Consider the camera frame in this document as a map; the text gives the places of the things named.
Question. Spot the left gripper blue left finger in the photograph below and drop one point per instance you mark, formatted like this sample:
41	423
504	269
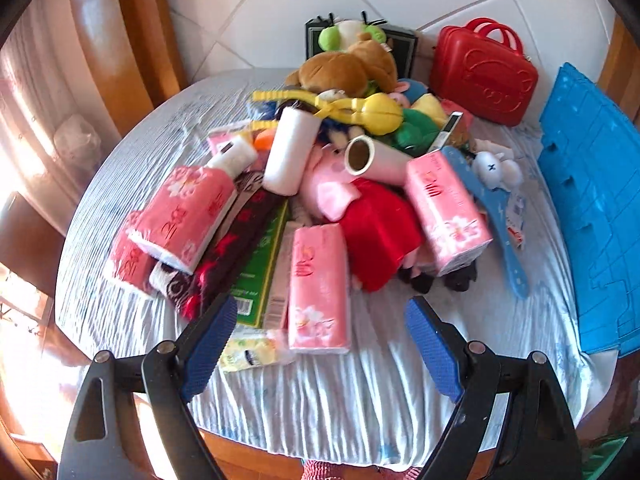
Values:
104	438

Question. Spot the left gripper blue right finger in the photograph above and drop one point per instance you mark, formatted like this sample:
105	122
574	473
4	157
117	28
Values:
537	439

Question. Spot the pink tissue pack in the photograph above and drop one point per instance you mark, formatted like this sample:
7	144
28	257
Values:
183	215
455	231
127	264
319	308

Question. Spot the green flat box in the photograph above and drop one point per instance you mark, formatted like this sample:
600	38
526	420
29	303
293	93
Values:
251	289

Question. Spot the blue dinosaur hanger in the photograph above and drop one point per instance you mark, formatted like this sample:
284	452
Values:
494	202

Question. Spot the white plastic bag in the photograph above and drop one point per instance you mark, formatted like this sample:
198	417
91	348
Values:
77	142

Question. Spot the pink red-dress pig plush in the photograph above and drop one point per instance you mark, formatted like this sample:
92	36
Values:
382	232

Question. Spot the white round-head plush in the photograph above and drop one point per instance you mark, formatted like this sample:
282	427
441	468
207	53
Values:
497	172

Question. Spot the white paper roll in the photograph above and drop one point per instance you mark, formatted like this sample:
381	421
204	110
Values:
292	144

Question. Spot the white cardboard tube roll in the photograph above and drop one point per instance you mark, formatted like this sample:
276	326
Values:
367	158

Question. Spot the blue plastic storage crate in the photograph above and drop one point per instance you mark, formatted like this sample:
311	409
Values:
590	161

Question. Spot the yellow plastic clamp toy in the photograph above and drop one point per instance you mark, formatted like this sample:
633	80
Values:
377	113

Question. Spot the green yellow duck plush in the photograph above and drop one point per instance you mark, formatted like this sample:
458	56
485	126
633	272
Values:
422	122

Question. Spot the brown bear plush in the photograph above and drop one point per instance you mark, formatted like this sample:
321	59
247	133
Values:
365	65

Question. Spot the red toy suitcase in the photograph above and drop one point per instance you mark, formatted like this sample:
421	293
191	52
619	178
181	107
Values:
482	67

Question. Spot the green frog plush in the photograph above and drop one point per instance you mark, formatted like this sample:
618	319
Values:
340	35

